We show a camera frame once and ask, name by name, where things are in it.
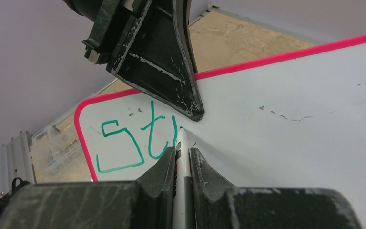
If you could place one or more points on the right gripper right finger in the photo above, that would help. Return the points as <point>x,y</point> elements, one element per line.
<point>219,204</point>

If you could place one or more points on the red-framed whiteboard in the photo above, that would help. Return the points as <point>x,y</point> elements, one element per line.
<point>293,120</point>

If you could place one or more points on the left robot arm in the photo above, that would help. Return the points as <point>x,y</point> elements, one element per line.
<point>145,44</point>

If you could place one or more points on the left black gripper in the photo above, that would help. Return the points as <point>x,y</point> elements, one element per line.
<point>146,44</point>

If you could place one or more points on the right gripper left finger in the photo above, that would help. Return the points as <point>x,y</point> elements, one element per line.
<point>144,203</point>

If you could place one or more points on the green white marker pen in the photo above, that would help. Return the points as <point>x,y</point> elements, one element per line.
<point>183,200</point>

